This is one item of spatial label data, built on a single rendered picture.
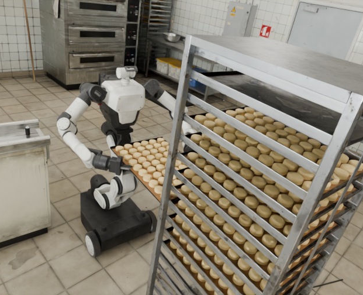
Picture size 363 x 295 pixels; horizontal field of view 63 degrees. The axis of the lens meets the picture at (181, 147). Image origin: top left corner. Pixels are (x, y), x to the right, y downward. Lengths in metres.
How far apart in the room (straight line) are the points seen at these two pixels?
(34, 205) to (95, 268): 0.67
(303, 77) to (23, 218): 2.24
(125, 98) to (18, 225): 1.29
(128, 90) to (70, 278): 1.41
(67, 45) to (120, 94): 3.67
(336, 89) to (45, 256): 2.33
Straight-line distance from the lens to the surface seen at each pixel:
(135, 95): 2.03
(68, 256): 2.62
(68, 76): 5.72
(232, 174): 1.08
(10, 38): 6.32
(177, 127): 1.23
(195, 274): 1.56
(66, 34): 5.54
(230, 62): 1.03
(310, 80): 0.83
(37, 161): 2.34
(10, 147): 2.25
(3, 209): 2.51
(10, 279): 2.57
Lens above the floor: 1.97
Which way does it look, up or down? 28 degrees down
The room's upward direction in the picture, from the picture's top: 10 degrees clockwise
